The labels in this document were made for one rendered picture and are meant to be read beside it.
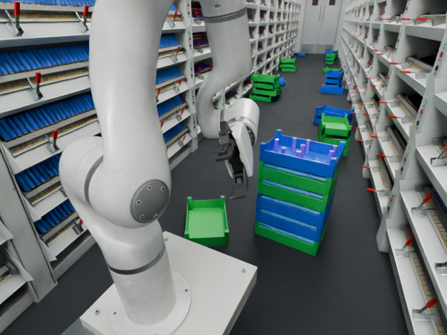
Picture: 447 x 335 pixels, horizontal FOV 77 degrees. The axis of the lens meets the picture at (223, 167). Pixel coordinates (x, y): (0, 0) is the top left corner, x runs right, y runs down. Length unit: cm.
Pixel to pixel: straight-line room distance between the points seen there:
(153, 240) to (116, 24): 37
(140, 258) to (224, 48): 45
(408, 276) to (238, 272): 65
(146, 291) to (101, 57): 44
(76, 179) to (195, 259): 44
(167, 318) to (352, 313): 72
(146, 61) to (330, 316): 102
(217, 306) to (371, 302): 70
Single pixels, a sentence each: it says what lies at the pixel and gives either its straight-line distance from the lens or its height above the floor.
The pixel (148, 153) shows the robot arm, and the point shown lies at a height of 75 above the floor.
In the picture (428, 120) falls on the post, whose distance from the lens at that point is 122.
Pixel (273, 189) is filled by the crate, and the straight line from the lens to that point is 123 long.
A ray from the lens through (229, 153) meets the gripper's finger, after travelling 51.
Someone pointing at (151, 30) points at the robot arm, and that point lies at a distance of 46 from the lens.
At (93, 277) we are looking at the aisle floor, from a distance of 133.
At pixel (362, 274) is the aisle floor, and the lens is 136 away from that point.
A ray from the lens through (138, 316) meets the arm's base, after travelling 70.
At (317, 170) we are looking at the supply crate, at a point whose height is 42.
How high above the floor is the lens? 93
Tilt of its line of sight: 28 degrees down
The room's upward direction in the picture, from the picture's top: straight up
